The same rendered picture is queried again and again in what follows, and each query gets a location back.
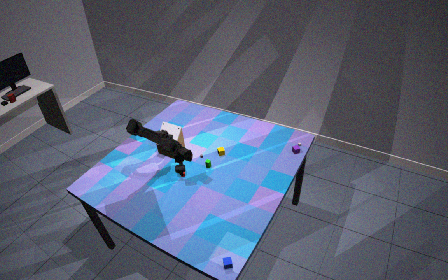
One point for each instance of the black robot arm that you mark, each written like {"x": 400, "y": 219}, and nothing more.
{"x": 163, "y": 138}

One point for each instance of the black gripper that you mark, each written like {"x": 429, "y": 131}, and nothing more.
{"x": 180, "y": 168}

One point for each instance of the blue block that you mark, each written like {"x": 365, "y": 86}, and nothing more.
{"x": 227, "y": 263}

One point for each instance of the purple cube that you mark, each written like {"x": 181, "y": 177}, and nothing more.
{"x": 296, "y": 149}

